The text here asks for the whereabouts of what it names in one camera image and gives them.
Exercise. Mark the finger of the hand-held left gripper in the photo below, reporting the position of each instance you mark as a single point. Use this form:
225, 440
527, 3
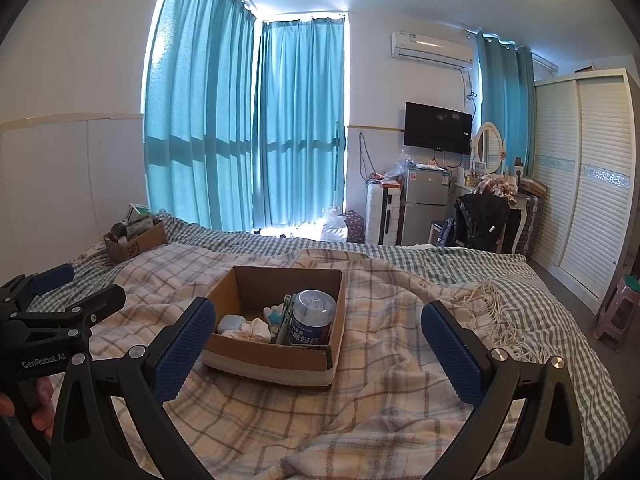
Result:
97, 300
55, 275

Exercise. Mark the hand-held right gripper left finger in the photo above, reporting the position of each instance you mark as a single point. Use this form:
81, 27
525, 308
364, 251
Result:
185, 350

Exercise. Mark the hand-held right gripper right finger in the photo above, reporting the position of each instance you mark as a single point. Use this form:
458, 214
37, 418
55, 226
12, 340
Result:
452, 355

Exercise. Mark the light blue tissue pack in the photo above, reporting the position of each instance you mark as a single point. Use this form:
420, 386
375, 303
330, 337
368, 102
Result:
230, 323

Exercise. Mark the white socks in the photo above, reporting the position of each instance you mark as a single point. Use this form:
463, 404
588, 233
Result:
247, 330

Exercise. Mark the white green medicine box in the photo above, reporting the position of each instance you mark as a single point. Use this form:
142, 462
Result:
286, 320

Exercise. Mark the round plastic swab container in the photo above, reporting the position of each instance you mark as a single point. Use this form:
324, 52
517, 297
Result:
312, 317

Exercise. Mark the person's left hand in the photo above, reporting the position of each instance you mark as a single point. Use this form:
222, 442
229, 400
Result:
41, 405

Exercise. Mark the beige plaid blanket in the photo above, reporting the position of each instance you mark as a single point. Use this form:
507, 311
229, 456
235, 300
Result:
390, 340

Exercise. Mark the small marked cardboard box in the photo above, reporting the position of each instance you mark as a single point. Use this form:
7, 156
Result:
137, 245

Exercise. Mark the green white carton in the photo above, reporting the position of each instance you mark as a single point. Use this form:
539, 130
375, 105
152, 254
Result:
137, 214

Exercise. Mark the black jacket on chair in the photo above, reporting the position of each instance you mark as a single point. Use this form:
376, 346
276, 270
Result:
477, 222

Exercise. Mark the grey mini fridge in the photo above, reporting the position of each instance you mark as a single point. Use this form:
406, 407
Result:
424, 207

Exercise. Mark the white dressing table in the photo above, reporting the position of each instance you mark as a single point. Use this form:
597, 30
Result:
522, 215

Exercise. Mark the white suitcase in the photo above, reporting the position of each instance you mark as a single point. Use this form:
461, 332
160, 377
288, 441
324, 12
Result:
382, 212

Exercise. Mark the dark patterned bag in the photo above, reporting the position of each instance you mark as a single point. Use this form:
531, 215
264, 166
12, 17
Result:
354, 227

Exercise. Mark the floral cloth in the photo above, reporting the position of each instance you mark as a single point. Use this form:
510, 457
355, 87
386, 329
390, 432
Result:
495, 190

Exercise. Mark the white plastic bag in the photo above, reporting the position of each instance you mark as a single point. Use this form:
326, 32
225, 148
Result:
332, 230

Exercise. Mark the pink plastic stool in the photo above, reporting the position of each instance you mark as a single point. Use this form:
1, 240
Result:
620, 310

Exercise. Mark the brown flat box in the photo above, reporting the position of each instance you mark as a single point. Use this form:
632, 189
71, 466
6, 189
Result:
532, 187

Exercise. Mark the clear plastic bag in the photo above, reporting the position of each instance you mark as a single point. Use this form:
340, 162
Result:
400, 165

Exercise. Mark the oval white mirror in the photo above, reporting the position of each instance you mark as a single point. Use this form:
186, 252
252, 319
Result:
488, 147

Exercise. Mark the white louvred wardrobe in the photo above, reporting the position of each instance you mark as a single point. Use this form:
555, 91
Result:
585, 175

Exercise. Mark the wide teal curtain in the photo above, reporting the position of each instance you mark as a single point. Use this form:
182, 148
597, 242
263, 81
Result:
200, 100

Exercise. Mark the narrow teal curtain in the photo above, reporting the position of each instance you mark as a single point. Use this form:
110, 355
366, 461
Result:
502, 105

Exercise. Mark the white air conditioner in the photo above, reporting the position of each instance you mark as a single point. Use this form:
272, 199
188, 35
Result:
430, 49

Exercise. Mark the black wall television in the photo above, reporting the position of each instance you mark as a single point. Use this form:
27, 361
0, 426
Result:
437, 127

